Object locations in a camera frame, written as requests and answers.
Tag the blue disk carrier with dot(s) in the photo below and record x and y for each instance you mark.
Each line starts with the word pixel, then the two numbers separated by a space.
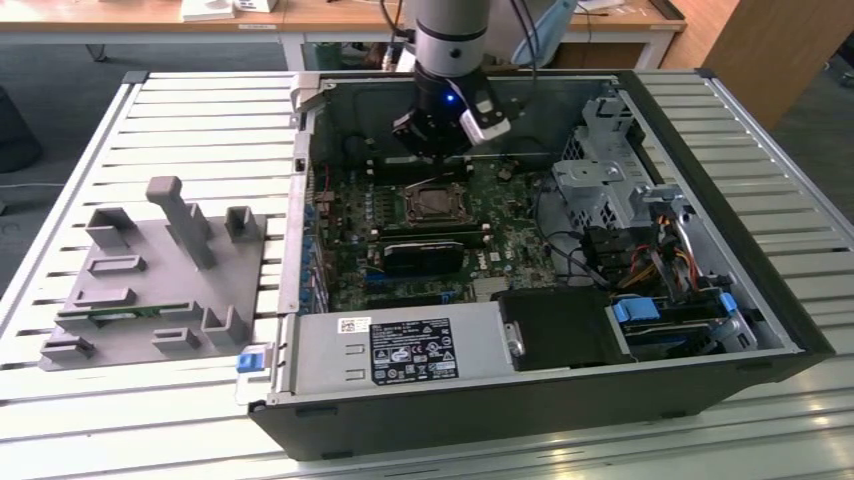
pixel 634 310

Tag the silver metal drive cage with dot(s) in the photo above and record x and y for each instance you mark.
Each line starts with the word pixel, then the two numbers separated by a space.
pixel 601 180

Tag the small black graphics card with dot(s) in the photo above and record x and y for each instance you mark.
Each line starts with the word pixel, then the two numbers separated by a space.
pixel 421 257

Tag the black RAM slot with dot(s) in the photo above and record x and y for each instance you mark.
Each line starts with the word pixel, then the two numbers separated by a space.
pixel 390 176
pixel 434 238
pixel 461 165
pixel 428 230

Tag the small white blue box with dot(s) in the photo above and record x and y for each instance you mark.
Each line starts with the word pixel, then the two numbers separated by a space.
pixel 257 5

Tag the CPU socket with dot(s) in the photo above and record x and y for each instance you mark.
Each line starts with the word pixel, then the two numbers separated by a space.
pixel 406 218

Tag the blue case latch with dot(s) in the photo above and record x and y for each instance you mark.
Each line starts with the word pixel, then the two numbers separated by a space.
pixel 250 361

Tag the green motherboard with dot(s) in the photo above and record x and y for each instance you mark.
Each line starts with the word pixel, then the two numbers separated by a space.
pixel 514 250

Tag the pale blue teach pendant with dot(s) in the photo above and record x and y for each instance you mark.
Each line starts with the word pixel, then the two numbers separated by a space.
pixel 550 30

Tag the black open PC case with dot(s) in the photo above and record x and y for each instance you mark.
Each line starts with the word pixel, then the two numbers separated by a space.
pixel 468 425

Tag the wooden cabinet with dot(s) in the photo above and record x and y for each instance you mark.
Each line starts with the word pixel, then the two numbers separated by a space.
pixel 768 50

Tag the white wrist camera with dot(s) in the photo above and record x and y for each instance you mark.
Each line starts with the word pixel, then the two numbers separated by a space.
pixel 490 132

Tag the silver chipset heatsink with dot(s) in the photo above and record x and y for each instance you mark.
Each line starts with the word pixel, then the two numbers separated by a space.
pixel 490 289

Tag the black case fan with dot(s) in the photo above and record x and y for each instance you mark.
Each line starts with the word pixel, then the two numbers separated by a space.
pixel 357 150

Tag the wooden desk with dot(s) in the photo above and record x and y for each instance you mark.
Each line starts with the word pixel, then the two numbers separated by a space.
pixel 601 25
pixel 101 22

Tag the grey plastic parts rack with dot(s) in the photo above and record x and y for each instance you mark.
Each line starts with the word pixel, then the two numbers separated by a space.
pixel 167 280

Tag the silver power supply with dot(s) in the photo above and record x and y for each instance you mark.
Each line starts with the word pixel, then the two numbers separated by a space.
pixel 321 360

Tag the green RAM stick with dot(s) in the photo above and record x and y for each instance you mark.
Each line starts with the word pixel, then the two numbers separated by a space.
pixel 143 312

